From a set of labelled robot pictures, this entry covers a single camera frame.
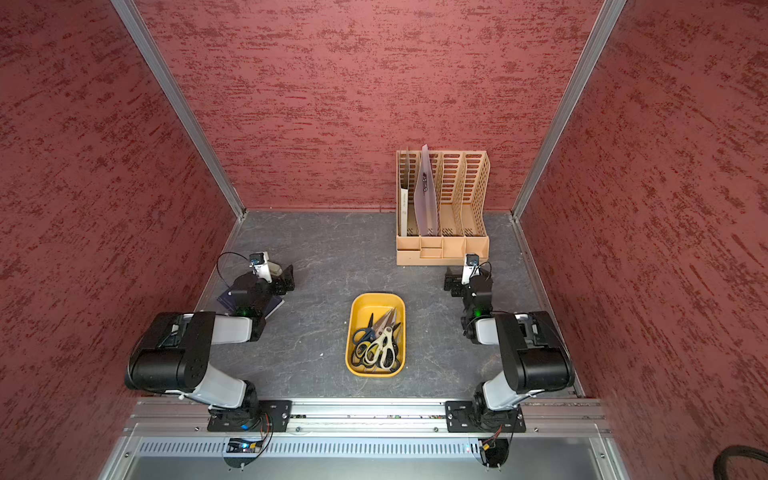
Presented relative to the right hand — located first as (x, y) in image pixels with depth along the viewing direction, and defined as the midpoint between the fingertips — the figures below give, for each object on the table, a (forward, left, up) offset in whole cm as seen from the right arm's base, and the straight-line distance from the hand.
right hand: (462, 270), depth 94 cm
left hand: (+1, +60, +1) cm, 60 cm away
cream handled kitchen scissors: (-24, +25, -3) cm, 35 cm away
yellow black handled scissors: (-25, +32, -1) cm, 41 cm away
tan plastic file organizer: (+36, +2, -6) cm, 36 cm away
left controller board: (-46, +62, -9) cm, 78 cm away
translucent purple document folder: (+36, +8, -1) cm, 37 cm away
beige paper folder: (+14, +18, +14) cm, 27 cm away
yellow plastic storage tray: (-10, +33, -3) cm, 35 cm away
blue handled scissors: (-19, +31, -4) cm, 37 cm away
